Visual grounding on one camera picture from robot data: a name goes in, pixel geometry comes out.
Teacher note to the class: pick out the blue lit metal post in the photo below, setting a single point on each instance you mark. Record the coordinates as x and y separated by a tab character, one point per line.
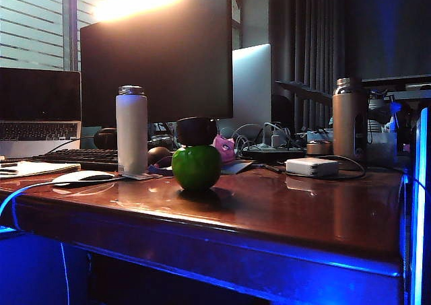
421	200

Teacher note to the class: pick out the white computer mouse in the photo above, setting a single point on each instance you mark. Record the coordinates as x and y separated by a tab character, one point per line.
82	177

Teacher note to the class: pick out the pink plush toy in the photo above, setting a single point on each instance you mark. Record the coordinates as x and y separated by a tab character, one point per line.
225	146

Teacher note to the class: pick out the dark curtain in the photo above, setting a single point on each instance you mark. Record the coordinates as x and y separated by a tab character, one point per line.
313	32

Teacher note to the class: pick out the black round speaker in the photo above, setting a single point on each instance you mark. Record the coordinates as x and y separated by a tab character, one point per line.
105	138

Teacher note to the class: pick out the black power strip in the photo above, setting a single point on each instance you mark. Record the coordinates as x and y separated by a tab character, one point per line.
272	151

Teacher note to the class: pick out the large black monitor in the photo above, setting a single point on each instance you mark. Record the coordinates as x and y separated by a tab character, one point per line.
156	69

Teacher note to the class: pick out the white paper notebook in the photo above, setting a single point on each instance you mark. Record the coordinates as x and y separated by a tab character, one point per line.
37	168

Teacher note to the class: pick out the bronze thermos bottle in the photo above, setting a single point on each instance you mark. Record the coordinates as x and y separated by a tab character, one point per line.
347	123

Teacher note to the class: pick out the black keyboard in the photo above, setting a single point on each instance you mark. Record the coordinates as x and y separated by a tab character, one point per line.
81	157

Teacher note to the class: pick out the black tilted stand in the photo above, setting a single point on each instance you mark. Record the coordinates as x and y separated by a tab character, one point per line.
303	91

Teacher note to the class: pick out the grey flat card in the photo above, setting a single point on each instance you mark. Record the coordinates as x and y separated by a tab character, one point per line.
237	167

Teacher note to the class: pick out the silver display back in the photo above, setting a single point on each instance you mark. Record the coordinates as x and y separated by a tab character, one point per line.
252	86

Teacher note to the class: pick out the black thermos bottle cap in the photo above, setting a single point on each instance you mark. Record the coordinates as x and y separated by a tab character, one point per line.
197	131

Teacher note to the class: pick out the white thermos bottle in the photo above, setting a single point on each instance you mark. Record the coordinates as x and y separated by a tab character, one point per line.
131	135

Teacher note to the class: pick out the clear plastic container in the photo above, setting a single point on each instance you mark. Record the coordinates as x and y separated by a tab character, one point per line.
382	146

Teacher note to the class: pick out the silver open laptop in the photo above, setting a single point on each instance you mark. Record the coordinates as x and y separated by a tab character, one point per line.
37	109

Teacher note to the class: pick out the green apple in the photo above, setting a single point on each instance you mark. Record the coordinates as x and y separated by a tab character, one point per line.
196	167

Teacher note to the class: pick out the white power adapter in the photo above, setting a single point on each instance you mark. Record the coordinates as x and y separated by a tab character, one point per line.
311	167

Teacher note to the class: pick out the dark brown round object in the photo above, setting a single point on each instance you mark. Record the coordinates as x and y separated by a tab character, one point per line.
158	155

